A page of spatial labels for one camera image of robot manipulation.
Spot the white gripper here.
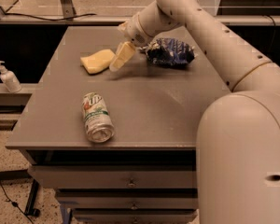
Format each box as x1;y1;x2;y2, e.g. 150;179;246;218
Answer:
109;14;152;72

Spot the yellow sponge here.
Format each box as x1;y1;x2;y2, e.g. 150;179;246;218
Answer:
80;49;115;75

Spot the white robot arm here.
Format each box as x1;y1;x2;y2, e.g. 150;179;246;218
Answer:
119;0;280;224

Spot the crumpled blue chip bag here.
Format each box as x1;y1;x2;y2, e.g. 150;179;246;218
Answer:
142;38;195;68

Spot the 7up soda can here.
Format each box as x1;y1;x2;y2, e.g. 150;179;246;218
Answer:
82;92;115;143

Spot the grey drawer cabinet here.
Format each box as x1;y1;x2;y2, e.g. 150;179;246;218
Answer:
5;25;232;224

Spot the white pump bottle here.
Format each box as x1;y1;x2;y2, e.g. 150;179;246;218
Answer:
0;61;21;93

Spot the top grey drawer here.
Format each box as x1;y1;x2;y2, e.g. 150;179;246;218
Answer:
28;166;197;189

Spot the grey drawer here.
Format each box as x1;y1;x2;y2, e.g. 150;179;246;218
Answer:
73;209;197;224
56;189;198;210
28;166;197;189

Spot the middle grey drawer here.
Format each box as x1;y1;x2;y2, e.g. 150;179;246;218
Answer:
56;189;198;210

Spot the bottom grey drawer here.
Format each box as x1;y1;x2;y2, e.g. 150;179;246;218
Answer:
73;209;197;224

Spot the black cable on ledge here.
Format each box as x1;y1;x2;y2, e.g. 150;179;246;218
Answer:
4;12;97;21

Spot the metal window frame rail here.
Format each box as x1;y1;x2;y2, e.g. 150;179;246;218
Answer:
0;0;280;25

